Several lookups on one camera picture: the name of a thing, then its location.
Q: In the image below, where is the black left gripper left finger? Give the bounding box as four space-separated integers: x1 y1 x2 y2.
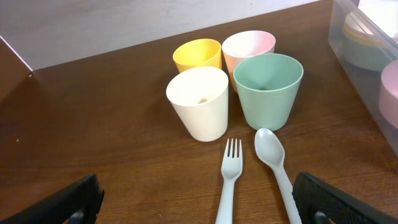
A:
1 174 104 224

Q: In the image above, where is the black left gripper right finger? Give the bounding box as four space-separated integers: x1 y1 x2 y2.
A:
292 172 397 224

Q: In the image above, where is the green plastic cup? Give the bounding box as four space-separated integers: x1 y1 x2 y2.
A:
233 54 304 131

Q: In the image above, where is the pink plastic bowl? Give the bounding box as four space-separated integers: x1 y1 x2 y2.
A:
378 60 397 129

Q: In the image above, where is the cream plastic cup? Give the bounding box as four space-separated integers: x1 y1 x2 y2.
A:
166 67 229 142

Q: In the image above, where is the yellow plastic bowl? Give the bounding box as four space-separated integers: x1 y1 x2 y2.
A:
343 27 386 48

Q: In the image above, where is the white plastic bowl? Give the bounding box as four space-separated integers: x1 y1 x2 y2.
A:
345 12 373 35

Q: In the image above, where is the clear plastic container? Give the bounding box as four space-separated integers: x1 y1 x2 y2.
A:
328 1 397 151

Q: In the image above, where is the white plastic spoon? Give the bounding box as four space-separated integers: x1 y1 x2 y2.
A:
254 128 302 224

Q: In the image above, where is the white plastic fork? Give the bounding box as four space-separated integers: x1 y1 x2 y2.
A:
215 138 243 224

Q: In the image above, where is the pink plastic cup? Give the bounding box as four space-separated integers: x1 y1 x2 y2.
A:
221 30 276 93

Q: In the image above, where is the yellow plastic cup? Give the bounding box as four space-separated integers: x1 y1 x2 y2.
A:
172 39 222 73

